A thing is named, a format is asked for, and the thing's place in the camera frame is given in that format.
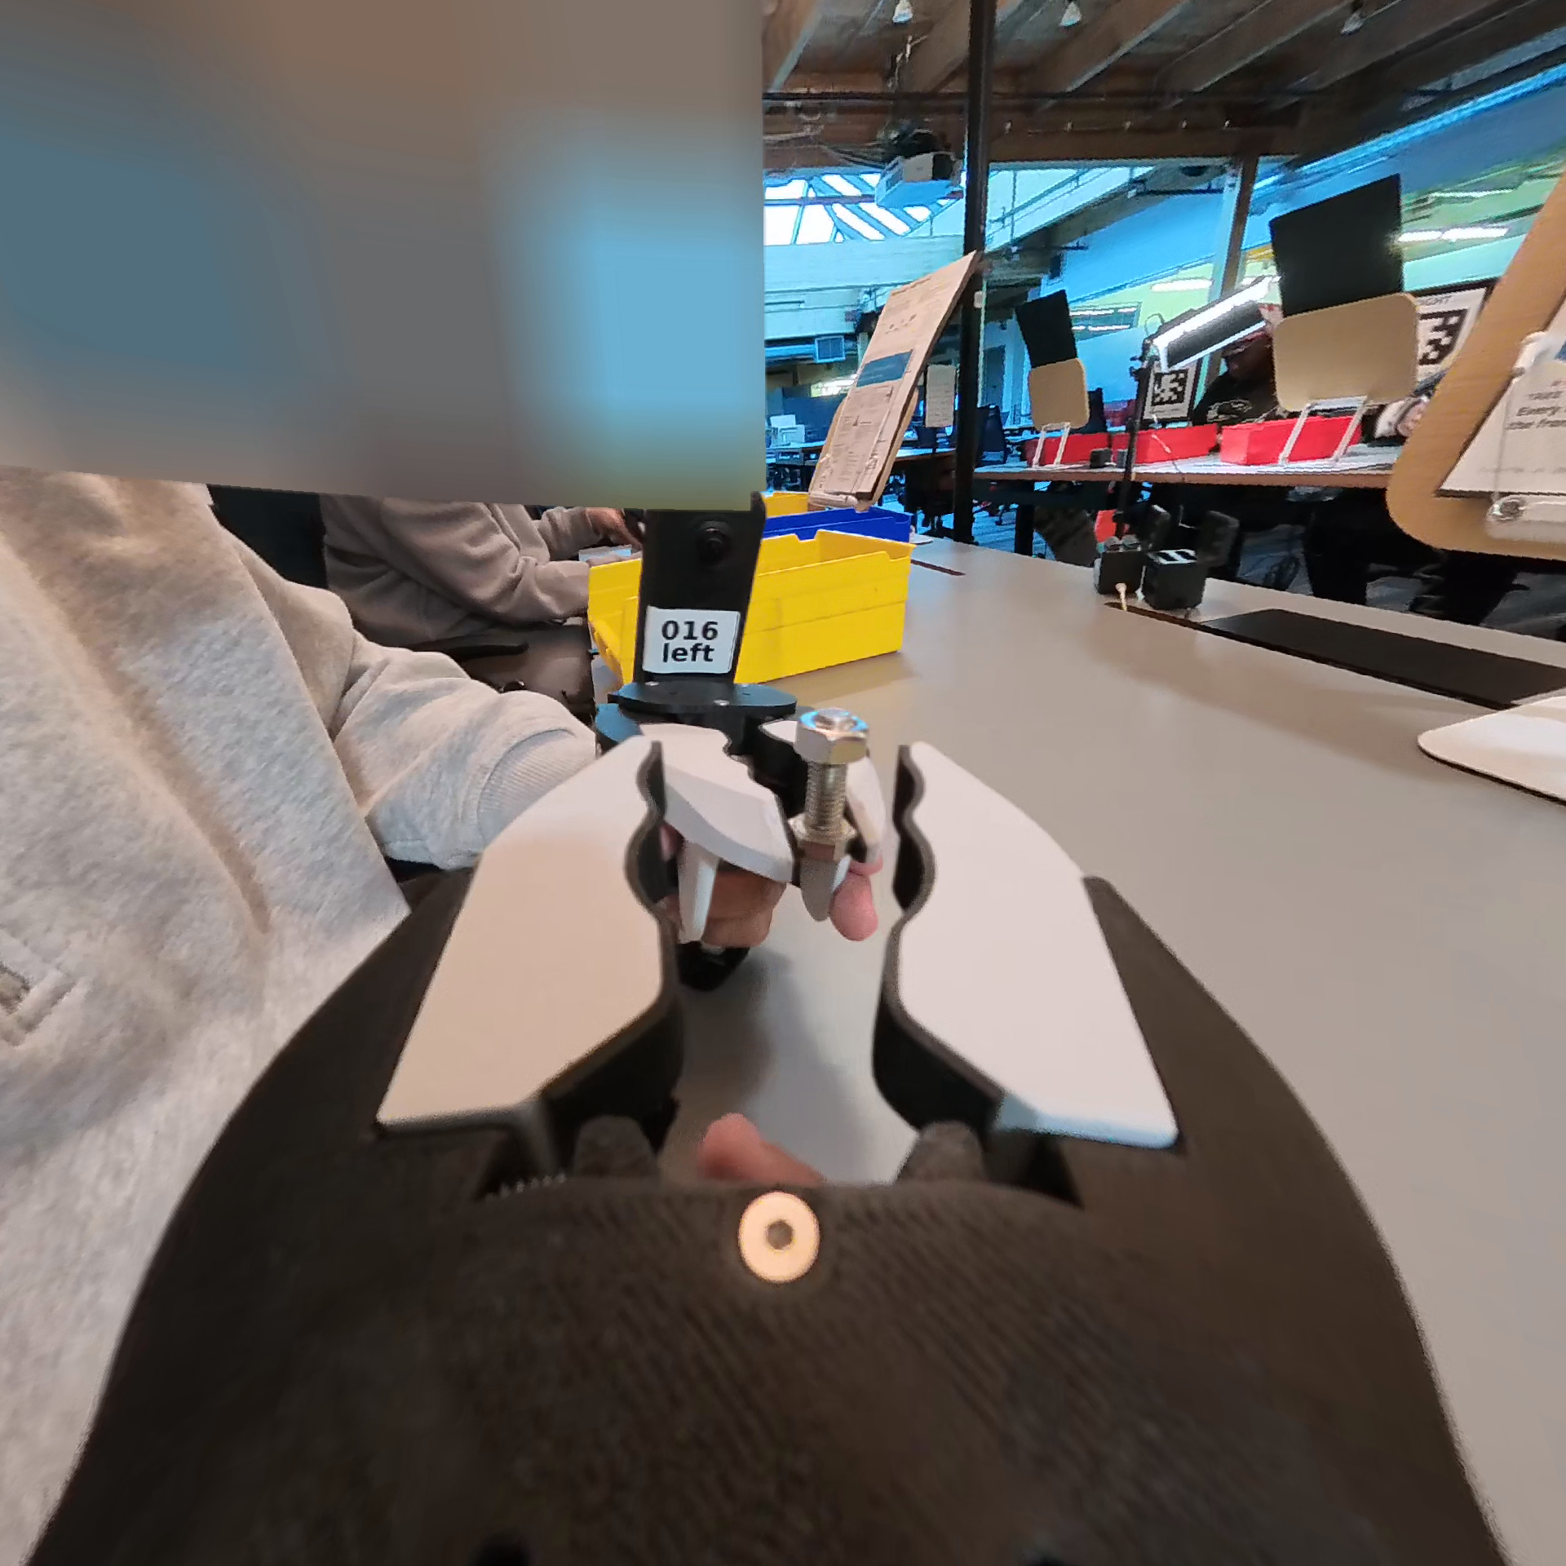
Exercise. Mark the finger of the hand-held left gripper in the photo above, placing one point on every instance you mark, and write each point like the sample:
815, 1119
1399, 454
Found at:
866, 815
722, 795

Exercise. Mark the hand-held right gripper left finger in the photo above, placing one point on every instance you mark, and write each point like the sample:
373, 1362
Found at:
528, 979

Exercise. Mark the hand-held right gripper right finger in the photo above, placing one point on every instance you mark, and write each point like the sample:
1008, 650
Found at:
1016, 979

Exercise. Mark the silver hex nut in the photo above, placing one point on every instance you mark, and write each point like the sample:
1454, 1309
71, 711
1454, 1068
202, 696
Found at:
822, 828

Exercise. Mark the silver hex bolt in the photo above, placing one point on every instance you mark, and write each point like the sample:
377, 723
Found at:
828, 742

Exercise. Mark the person's left forearm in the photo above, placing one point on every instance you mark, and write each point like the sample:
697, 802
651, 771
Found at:
466, 771

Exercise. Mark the grey desk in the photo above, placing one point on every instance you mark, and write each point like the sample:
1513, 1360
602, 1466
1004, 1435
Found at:
1222, 857

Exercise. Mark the person's left hand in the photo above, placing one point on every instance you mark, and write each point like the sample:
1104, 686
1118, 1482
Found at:
749, 911

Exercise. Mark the person's right hand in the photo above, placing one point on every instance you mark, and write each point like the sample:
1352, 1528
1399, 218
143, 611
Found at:
747, 1157

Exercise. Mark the yellow plastic bin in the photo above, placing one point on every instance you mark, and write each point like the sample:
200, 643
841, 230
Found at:
832, 599

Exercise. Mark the blue plastic bin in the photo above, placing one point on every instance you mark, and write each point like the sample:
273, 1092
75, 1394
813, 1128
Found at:
845, 523

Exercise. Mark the wooden instruction board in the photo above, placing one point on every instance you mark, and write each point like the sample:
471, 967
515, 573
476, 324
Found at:
892, 367
1426, 476

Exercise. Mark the small tan board on stand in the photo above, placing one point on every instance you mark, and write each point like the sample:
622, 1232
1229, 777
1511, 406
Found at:
1058, 393

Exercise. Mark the person's grey sweatshirt torso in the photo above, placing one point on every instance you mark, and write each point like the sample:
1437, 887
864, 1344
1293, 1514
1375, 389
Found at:
123, 979

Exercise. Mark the small black panel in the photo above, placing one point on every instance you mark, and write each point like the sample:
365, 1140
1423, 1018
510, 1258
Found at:
1045, 329

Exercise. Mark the black support column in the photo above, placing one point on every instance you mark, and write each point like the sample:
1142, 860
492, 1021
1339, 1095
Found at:
980, 244

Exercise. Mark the ceiling projector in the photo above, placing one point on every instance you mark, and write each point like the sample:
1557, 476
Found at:
918, 181

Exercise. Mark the wooden background table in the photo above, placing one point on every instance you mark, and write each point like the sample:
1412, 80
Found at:
1175, 470

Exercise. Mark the red plastic bin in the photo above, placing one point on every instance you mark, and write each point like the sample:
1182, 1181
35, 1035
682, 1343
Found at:
1164, 447
1272, 444

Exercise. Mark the black mat strip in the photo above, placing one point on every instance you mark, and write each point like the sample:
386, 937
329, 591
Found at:
1372, 653

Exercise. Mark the small fiducial marker tag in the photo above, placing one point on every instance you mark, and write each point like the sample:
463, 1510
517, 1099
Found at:
1171, 393

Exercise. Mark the white board stand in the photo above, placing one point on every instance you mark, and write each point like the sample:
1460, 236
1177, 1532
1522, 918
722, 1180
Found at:
1506, 746

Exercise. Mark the white light bar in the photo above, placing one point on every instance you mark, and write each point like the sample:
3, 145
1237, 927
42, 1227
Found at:
1210, 330

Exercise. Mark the large tan board on stand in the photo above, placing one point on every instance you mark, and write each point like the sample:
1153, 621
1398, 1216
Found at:
1345, 354

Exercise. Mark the large black panel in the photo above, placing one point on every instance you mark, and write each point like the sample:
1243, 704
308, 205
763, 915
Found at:
1334, 238

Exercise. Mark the white instruction sheet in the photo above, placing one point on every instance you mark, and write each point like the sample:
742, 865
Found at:
1518, 428

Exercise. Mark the large fiducial marker tag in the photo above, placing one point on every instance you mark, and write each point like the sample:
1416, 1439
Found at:
1449, 335

